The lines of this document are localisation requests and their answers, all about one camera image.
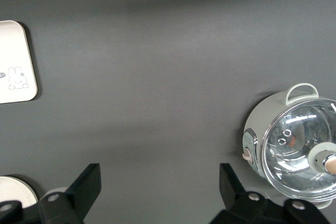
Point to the cream rectangular rabbit tray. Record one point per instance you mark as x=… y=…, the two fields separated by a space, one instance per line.
x=13 y=51

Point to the round cream plate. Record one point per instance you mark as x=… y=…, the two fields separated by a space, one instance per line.
x=13 y=190

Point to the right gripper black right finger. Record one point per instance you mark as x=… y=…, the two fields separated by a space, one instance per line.
x=252 y=208

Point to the pale green electric pot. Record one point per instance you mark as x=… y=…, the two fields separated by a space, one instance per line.
x=258 y=115

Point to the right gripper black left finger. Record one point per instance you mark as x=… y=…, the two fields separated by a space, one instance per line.
x=60 y=208

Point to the dark grey table mat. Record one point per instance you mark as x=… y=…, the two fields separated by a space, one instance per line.
x=157 y=77

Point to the glass pot lid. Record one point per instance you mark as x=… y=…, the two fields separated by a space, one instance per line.
x=296 y=140

